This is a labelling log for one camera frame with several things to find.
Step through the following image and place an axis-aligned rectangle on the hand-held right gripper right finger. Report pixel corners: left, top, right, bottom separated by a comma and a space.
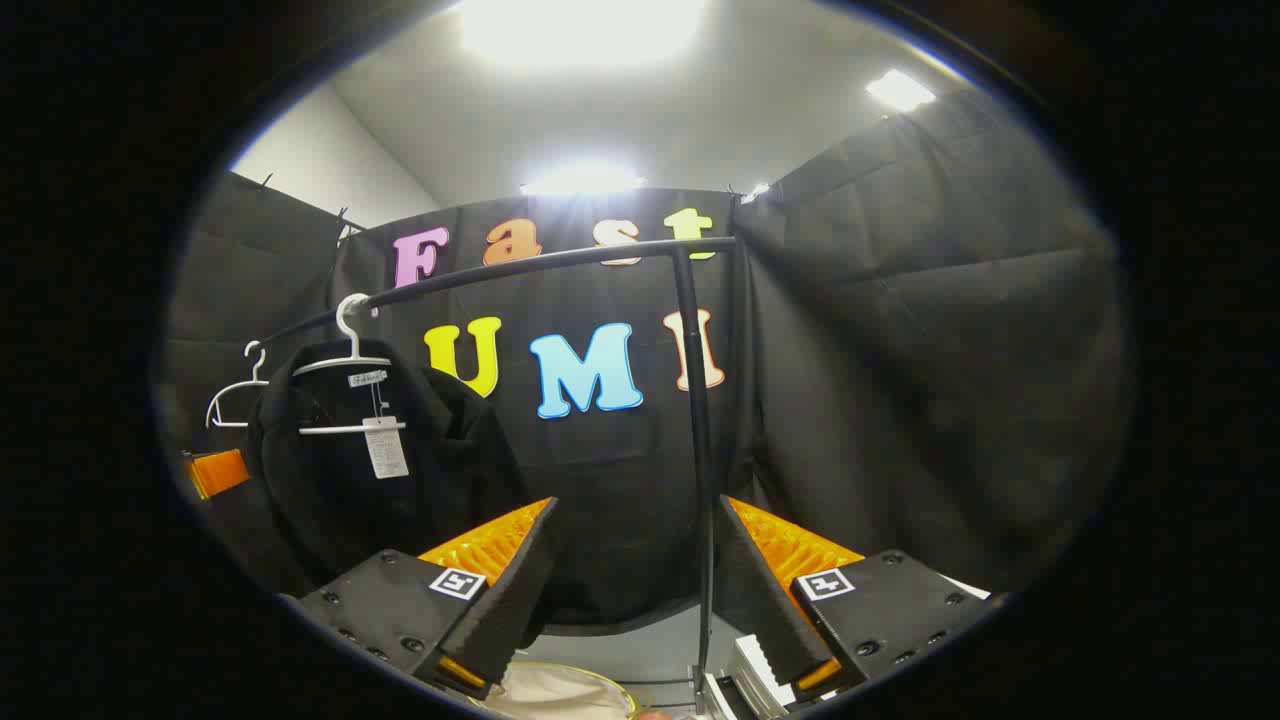
716, 494, 1006, 695

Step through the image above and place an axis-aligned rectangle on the black knit sweater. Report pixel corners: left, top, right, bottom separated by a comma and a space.
245, 340, 526, 601

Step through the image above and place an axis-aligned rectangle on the black backdrop cloth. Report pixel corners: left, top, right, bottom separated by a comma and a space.
160, 85, 1136, 636

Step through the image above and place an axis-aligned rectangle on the white plastic hanger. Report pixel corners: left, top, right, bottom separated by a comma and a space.
205, 340, 273, 431
290, 292, 409, 437

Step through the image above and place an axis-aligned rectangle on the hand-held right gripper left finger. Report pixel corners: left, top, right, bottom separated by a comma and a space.
298, 496, 561, 701

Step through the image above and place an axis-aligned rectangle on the black metal clothes rack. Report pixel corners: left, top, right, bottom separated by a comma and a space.
255, 236, 741, 717

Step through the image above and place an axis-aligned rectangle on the ceiling light panel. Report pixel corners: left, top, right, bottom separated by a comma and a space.
865, 68, 938, 113
518, 165, 649, 197
458, 0, 709, 69

